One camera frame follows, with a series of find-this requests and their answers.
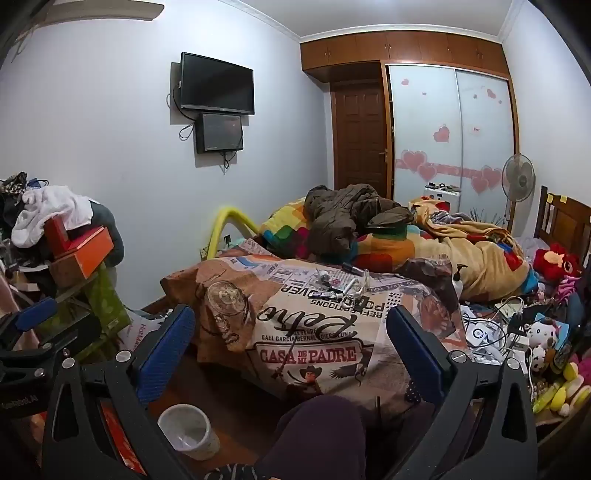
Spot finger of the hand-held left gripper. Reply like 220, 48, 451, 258
0, 298, 59, 343
0, 313, 102, 370

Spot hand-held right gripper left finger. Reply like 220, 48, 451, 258
41, 304, 204, 480

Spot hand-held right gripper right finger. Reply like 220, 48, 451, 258
385, 305, 539, 480

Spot white plastic cup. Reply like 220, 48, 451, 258
158, 405, 221, 461

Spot clear wand with white head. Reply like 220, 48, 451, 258
314, 272, 342, 296

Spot pink cloth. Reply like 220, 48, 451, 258
0, 271, 38, 354

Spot white plastic bag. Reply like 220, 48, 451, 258
117, 308, 172, 370

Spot green patterned bag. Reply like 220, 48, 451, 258
39, 267, 133, 366

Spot white round device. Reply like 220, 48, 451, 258
464, 320, 491, 348

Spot orange box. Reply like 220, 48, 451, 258
48, 226, 115, 280

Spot white pump bottle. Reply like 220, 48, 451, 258
450, 263, 465, 302

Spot red box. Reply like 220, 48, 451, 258
44, 215, 71, 259

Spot orange red packet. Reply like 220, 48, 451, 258
98, 401, 140, 463

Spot dark grey cloth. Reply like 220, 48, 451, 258
89, 200, 126, 265

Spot white cloth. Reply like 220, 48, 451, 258
11, 185, 96, 248

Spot newspaper printed blanket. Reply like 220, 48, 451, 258
161, 240, 472, 416

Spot beige yellow blanket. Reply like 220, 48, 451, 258
409, 196, 539, 302

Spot white spotted plush toy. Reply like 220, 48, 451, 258
526, 318, 562, 374

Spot person's leg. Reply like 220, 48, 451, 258
262, 392, 385, 480

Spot leopard print cloth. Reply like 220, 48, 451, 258
0, 173, 28, 200

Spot yellow curved tube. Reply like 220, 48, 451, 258
205, 206, 262, 261

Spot yellow plush toy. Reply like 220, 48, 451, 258
532, 362, 585, 416

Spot brown padded jacket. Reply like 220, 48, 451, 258
305, 184, 414, 259

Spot small white side table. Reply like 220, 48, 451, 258
424, 183, 463, 213

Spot pink plush toy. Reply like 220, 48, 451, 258
553, 273, 583, 302

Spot red plush toy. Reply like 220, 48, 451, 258
533, 243, 581, 283

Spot colourful patchwork blanket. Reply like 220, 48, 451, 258
259, 198, 458, 274

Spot wooden headboard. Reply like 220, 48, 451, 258
538, 185, 591, 259

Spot standing electric fan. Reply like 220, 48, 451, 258
501, 153, 536, 232

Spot black box under television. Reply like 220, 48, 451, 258
196, 112, 245, 154

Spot brown wooden door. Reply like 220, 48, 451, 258
330, 79, 393, 200

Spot frosted wardrobe door with hearts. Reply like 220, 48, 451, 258
387, 65, 462, 205
456, 69, 516, 232

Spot wooden overhead cabinets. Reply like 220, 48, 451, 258
300, 31, 511, 85

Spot beige ceiling fan blade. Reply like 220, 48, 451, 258
18, 2, 165, 29

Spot tangle of cables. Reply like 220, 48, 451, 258
461, 295, 536, 367

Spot black wall television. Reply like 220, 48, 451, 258
179, 52, 256, 116

